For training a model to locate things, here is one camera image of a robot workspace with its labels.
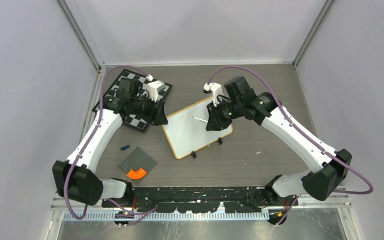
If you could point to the yellow framed whiteboard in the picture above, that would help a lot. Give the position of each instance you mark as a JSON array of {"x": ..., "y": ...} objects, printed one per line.
[{"x": 186, "y": 135}]

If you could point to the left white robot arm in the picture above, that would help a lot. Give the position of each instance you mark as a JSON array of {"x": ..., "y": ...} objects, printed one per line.
[{"x": 114, "y": 188}]

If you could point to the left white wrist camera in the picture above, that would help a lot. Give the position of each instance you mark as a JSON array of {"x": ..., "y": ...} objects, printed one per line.
[{"x": 153, "y": 88}]

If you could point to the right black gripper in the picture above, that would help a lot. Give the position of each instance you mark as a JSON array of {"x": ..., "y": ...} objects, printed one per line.
[{"x": 215, "y": 122}]

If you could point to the black white chessboard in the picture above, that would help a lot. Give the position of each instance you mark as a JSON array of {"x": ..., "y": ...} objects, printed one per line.
[{"x": 135, "y": 121}]

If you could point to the grey studded baseplate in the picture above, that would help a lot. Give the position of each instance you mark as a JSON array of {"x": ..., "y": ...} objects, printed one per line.
[{"x": 137, "y": 159}]

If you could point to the white slotted cable duct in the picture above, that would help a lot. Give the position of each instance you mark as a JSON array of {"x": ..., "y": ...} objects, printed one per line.
[{"x": 218, "y": 215}]

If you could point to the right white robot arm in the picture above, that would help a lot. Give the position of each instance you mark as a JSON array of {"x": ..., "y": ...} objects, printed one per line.
[{"x": 325, "y": 165}]

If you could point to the blue capped whiteboard marker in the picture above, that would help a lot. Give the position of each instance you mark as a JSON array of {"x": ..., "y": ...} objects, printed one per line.
[{"x": 199, "y": 119}]

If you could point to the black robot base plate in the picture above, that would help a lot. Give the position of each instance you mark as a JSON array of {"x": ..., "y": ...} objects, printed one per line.
[{"x": 199, "y": 200}]

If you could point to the aluminium frame rail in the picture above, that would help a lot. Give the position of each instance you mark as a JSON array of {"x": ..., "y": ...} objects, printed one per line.
[{"x": 75, "y": 178}]

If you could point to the blue marker cap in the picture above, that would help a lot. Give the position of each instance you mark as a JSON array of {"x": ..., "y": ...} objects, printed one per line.
[{"x": 125, "y": 147}]

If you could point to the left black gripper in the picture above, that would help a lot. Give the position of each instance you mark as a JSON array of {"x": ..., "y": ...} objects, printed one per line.
[{"x": 160, "y": 118}]

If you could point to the orange curved block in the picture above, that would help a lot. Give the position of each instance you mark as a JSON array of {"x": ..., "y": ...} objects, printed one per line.
[{"x": 136, "y": 174}]

